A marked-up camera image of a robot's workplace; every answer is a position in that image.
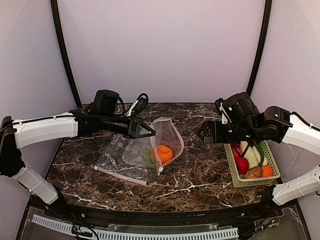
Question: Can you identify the dotted zip bag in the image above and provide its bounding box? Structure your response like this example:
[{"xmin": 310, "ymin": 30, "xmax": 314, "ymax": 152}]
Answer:
[{"xmin": 122, "ymin": 117, "xmax": 184, "ymax": 175}]

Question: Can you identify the orange persimmon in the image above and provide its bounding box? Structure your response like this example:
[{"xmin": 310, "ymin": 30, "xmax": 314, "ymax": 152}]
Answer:
[{"xmin": 156, "ymin": 145, "xmax": 174, "ymax": 164}]

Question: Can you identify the green grape bunch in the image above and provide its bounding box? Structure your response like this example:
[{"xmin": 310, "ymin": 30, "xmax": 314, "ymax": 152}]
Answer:
[{"xmin": 142, "ymin": 148, "xmax": 157, "ymax": 168}]

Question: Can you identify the red apple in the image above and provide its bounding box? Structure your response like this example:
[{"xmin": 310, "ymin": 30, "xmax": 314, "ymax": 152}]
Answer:
[{"xmin": 234, "ymin": 156, "xmax": 249, "ymax": 175}]

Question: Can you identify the green cucumber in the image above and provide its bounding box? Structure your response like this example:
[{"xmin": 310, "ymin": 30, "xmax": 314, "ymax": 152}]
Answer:
[{"xmin": 255, "ymin": 144, "xmax": 265, "ymax": 167}]

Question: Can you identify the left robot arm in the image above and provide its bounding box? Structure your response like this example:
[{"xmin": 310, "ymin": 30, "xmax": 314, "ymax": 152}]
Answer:
[{"xmin": 0, "ymin": 89, "xmax": 156, "ymax": 205}]

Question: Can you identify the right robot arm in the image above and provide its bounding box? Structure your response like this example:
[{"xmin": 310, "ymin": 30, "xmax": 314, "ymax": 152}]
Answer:
[{"xmin": 196, "ymin": 92, "xmax": 320, "ymax": 206}]

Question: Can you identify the lower clear zip bag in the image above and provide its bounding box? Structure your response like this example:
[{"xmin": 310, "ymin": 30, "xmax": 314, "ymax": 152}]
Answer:
[{"xmin": 94, "ymin": 134, "xmax": 148, "ymax": 186}]

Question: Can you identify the small red tomato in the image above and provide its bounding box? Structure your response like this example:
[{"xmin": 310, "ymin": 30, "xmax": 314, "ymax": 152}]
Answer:
[{"xmin": 232, "ymin": 147, "xmax": 243, "ymax": 159}]

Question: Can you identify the white radish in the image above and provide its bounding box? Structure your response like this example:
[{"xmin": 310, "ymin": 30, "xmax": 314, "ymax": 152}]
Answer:
[
  {"xmin": 240, "ymin": 141, "xmax": 259, "ymax": 169},
  {"xmin": 252, "ymin": 146, "xmax": 268, "ymax": 167}
]

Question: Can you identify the pale green perforated basket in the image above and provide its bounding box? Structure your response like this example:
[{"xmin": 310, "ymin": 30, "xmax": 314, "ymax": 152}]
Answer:
[{"xmin": 224, "ymin": 140, "xmax": 281, "ymax": 188}]

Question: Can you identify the brown potato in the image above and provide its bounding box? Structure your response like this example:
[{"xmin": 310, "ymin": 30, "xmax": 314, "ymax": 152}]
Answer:
[{"xmin": 243, "ymin": 166, "xmax": 263, "ymax": 179}]

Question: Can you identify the small orange tangerine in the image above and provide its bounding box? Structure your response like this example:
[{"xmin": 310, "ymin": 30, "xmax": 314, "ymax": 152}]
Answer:
[{"xmin": 261, "ymin": 165, "xmax": 274, "ymax": 178}]

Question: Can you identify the small electronics board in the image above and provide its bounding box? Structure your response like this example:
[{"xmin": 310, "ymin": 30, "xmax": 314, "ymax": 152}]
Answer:
[{"xmin": 71, "ymin": 225, "xmax": 94, "ymax": 240}]

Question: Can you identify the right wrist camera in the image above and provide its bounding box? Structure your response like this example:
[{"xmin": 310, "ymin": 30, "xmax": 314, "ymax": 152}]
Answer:
[{"xmin": 214, "ymin": 98, "xmax": 231, "ymax": 125}]

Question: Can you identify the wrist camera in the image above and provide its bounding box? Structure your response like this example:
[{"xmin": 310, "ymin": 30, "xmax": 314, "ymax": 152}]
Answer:
[
  {"xmin": 124, "ymin": 93, "xmax": 149, "ymax": 118},
  {"xmin": 214, "ymin": 98, "xmax": 231, "ymax": 125}
]

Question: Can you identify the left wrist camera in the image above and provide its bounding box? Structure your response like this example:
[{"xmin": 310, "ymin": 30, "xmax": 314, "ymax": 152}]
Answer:
[{"xmin": 124, "ymin": 93, "xmax": 149, "ymax": 118}]

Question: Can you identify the black front rail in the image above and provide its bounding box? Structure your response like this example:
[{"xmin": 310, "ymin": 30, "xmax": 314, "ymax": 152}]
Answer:
[{"xmin": 45, "ymin": 185, "xmax": 282, "ymax": 228}]

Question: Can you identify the white slotted cable duct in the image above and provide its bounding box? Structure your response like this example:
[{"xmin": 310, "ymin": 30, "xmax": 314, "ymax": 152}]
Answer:
[{"xmin": 31, "ymin": 214, "xmax": 239, "ymax": 240}]

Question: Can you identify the right black frame post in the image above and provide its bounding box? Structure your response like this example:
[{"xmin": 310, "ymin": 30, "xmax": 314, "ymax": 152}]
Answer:
[{"xmin": 246, "ymin": 0, "xmax": 273, "ymax": 96}]

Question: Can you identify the black frame post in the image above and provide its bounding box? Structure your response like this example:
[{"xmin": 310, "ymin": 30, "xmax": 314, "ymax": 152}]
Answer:
[
  {"xmin": 50, "ymin": 0, "xmax": 82, "ymax": 109},
  {"xmin": 246, "ymin": 0, "xmax": 273, "ymax": 96}
]

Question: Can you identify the left black frame post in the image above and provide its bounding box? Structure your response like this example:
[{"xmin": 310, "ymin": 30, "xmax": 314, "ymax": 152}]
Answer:
[{"xmin": 50, "ymin": 0, "xmax": 82, "ymax": 109}]

